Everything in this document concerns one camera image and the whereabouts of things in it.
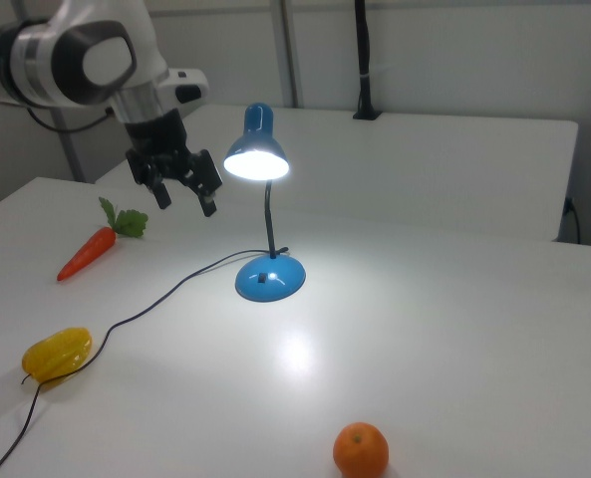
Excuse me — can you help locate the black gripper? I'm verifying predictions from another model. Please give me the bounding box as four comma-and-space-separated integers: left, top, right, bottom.
124, 108, 224, 218

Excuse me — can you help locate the blue desk lamp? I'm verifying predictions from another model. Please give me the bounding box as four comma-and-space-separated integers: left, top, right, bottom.
222, 102, 307, 303

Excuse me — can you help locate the orange toy carrot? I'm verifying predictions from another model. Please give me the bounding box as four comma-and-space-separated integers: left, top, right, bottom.
56, 196, 149, 283

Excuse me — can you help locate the yellow toy starfruit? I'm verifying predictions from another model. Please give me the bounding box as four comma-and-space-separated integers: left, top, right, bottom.
21, 326, 94, 386

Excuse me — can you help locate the black clamped pole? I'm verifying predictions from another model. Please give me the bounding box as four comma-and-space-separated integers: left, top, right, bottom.
351, 0, 384, 121

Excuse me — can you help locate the white table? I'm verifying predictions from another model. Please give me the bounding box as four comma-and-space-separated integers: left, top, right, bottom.
95, 103, 579, 244

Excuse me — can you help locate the orange toy mandarin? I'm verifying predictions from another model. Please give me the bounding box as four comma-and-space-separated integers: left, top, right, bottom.
332, 421, 391, 478

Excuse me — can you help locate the grey metal frame post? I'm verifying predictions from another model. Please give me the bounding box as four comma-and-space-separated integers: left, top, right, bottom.
50, 107, 88, 184
268, 0, 304, 109

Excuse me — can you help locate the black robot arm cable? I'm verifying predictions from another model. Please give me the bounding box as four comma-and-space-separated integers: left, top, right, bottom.
25, 104, 117, 134

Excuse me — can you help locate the black lamp power cable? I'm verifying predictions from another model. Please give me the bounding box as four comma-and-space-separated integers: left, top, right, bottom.
0, 247, 290, 478

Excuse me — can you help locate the black wall plug cable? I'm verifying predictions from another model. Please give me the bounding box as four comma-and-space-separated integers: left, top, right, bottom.
562, 196, 583, 245

